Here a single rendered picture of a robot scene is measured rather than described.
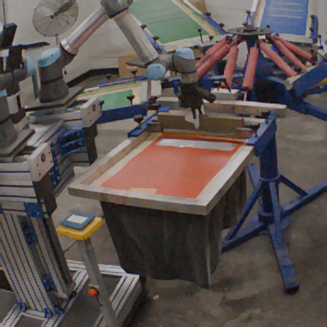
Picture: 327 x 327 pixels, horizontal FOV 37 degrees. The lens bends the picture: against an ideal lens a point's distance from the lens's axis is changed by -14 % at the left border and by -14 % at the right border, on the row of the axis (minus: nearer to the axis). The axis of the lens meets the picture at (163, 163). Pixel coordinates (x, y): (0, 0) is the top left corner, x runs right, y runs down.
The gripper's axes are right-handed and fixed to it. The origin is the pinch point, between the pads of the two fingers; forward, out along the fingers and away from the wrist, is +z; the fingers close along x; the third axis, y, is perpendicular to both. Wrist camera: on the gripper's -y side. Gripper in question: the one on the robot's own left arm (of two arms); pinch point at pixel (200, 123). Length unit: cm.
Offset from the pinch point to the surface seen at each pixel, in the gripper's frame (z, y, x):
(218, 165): 6.4, -18.0, 24.5
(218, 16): 15, 162, -413
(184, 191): 6.4, -14.1, 46.2
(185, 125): 0.6, 7.0, 1.2
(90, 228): 7, 6, 78
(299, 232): 102, -26, -75
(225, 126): -0.3, -12.2, 1.3
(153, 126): 1.2, 21.8, 2.7
